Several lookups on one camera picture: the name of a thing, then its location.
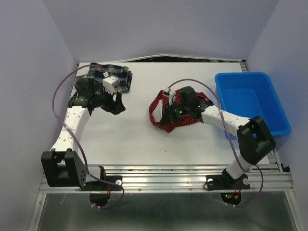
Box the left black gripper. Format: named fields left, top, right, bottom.
left=92, top=84, right=126, bottom=115

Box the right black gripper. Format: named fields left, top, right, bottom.
left=159, top=100, right=191, bottom=124

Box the red polka dot skirt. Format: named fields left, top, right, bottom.
left=149, top=87, right=214, bottom=133

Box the navy plaid pleated skirt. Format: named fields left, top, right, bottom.
left=75, top=63, right=133, bottom=94

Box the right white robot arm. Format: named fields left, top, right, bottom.
left=150, top=87, right=276, bottom=188

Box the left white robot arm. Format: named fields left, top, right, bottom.
left=41, top=76, right=125, bottom=187

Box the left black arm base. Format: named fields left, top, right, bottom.
left=80, top=175, right=125, bottom=209

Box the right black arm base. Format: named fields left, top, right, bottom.
left=203, top=174, right=250, bottom=205

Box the blue plastic bin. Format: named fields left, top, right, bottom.
left=215, top=72, right=291, bottom=137

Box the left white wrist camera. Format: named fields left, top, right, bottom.
left=103, top=76, right=120, bottom=94

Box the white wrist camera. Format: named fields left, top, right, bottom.
left=163, top=88, right=176, bottom=106
left=103, top=76, right=120, bottom=94

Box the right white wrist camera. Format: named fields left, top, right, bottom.
left=163, top=88, right=176, bottom=106

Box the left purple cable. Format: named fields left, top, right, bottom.
left=52, top=63, right=125, bottom=209

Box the purple cable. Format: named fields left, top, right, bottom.
left=52, top=63, right=125, bottom=209
left=167, top=78, right=264, bottom=208

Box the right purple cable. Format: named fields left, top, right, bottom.
left=167, top=78, right=264, bottom=208

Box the aluminium rail frame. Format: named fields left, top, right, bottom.
left=28, top=151, right=305, bottom=231

